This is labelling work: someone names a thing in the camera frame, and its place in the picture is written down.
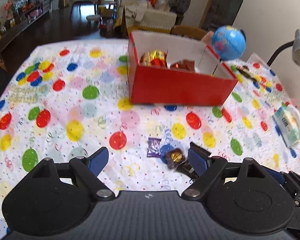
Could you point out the sofa with cream cover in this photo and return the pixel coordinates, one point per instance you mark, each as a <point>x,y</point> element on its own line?
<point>142,15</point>

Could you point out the snack wrapper near globe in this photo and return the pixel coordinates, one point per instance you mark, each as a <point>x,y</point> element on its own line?
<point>245,72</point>

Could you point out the red yellow chips bag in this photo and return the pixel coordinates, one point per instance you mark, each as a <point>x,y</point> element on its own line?
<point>155,58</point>

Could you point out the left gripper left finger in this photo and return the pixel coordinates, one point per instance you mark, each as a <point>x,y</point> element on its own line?
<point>83,172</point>

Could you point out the black snack wrapper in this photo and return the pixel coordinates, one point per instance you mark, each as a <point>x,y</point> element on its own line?
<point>190,166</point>

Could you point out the small round stool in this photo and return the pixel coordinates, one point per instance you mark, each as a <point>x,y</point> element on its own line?
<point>95,19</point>

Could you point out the silver desk lamp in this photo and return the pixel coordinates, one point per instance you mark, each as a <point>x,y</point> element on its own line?
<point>295,44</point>

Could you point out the brown Oreo snack bag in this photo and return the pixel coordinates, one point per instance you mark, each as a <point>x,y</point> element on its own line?
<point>186,65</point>

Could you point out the tissue box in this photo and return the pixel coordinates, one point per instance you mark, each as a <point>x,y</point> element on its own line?
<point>287,119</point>

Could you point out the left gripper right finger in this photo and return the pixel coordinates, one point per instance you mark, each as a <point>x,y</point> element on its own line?
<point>209,170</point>

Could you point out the dark gold chocolate candy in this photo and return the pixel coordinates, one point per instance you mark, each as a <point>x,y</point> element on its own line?
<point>174,158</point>

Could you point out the wooden chair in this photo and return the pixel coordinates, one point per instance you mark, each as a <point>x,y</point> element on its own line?
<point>189,32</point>

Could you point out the TV cabinet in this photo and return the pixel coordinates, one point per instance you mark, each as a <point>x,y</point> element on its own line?
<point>26,19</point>

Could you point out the blue desk globe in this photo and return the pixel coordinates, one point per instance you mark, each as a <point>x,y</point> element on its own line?
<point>229,43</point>

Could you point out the purple candy wrapper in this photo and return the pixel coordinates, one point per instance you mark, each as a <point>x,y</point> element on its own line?
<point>153,147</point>

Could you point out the red cardboard box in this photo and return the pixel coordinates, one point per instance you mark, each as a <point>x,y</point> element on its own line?
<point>210,84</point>

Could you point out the balloon pattern tablecloth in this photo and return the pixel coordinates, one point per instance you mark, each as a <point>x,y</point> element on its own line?
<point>69,99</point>

